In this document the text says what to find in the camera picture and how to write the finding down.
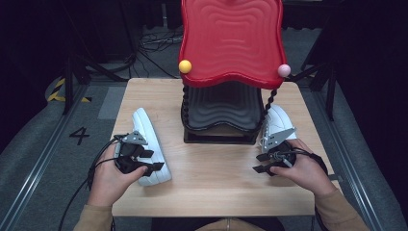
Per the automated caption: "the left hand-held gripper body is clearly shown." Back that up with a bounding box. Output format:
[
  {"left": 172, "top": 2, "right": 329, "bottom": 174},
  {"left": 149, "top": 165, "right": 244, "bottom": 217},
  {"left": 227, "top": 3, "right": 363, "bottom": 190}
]
[{"left": 115, "top": 130, "right": 148, "bottom": 176}]

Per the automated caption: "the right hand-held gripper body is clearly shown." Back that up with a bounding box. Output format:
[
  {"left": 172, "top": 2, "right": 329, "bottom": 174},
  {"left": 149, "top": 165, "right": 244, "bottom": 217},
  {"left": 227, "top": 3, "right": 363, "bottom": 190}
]
[{"left": 266, "top": 127, "right": 297, "bottom": 177}]

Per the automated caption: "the white sneaker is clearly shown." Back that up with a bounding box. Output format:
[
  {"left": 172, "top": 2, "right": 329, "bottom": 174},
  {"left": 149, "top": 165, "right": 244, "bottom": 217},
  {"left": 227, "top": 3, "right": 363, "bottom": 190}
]
[
  {"left": 259, "top": 104, "right": 297, "bottom": 154},
  {"left": 132, "top": 107, "right": 172, "bottom": 187}
]

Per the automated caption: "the red and black shoe rack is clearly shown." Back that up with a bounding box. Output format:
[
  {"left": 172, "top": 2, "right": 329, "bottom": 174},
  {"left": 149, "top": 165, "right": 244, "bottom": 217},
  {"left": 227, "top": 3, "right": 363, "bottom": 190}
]
[{"left": 178, "top": 0, "right": 293, "bottom": 145}]

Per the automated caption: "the person's right hand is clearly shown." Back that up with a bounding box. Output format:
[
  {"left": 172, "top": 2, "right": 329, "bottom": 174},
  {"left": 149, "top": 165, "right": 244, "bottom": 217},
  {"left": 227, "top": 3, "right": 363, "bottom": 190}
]
[{"left": 272, "top": 138, "right": 338, "bottom": 197}]

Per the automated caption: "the person's left hand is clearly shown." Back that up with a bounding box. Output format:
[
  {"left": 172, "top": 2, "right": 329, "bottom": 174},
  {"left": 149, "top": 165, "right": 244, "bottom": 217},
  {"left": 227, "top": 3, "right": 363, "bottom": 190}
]
[{"left": 87, "top": 143, "right": 149, "bottom": 207}]

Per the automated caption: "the person's tan jacket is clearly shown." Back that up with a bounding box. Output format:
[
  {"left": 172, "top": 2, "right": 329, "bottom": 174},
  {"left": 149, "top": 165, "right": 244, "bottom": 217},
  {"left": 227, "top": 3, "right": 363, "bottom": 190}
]
[{"left": 194, "top": 218, "right": 258, "bottom": 231}]

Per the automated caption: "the black tripod stand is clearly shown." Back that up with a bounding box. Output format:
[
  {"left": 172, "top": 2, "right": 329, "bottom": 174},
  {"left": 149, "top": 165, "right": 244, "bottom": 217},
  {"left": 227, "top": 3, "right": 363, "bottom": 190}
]
[
  {"left": 62, "top": 52, "right": 128, "bottom": 116},
  {"left": 288, "top": 59, "right": 340, "bottom": 122}
]

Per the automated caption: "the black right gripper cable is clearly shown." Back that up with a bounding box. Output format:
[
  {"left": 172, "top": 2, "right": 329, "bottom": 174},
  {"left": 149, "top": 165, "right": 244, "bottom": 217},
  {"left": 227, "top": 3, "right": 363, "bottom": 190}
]
[{"left": 274, "top": 147, "right": 331, "bottom": 231}]

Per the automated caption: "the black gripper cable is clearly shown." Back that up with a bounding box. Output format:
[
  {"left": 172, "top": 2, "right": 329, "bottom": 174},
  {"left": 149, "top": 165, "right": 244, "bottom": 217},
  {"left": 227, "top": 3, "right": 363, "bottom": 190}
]
[
  {"left": 57, "top": 134, "right": 128, "bottom": 231},
  {"left": 274, "top": 147, "right": 331, "bottom": 231}
]

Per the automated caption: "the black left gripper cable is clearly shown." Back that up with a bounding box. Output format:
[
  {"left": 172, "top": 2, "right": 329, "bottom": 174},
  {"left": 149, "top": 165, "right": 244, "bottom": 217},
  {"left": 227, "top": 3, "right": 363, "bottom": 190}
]
[{"left": 57, "top": 134, "right": 128, "bottom": 231}]

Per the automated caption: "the metal floor rail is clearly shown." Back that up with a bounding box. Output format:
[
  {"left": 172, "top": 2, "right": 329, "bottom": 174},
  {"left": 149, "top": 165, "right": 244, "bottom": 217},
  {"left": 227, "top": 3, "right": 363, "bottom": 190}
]
[
  {"left": 307, "top": 82, "right": 388, "bottom": 231},
  {"left": 0, "top": 82, "right": 92, "bottom": 231}
]

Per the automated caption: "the bundle of floor cables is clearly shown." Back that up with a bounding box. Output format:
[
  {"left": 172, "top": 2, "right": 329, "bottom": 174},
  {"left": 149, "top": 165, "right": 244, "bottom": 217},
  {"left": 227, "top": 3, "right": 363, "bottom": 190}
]
[{"left": 126, "top": 27, "right": 185, "bottom": 80}]

